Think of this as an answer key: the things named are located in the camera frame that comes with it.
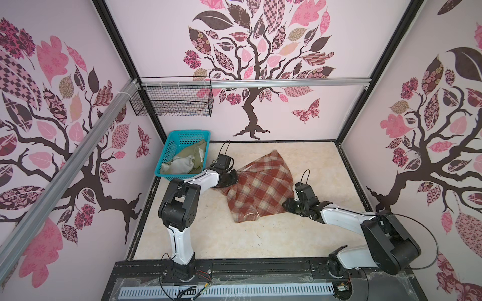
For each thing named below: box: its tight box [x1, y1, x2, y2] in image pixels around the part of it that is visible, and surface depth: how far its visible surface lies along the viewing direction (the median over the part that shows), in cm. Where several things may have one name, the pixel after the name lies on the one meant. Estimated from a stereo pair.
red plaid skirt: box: [211, 150, 295, 223], surface depth 97 cm
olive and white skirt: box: [160, 139, 206, 174], surface depth 106 cm
